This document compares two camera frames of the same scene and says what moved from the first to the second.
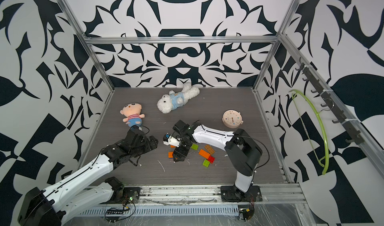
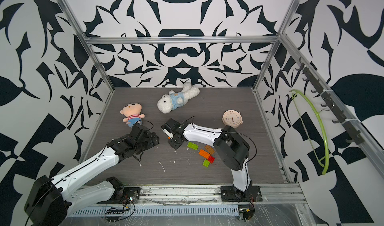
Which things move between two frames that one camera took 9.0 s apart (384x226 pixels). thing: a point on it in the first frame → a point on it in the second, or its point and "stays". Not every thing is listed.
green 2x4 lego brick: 194,146 stays
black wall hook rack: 329,102 stays
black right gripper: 177,151 → 173,144
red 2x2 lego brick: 211,159 stays
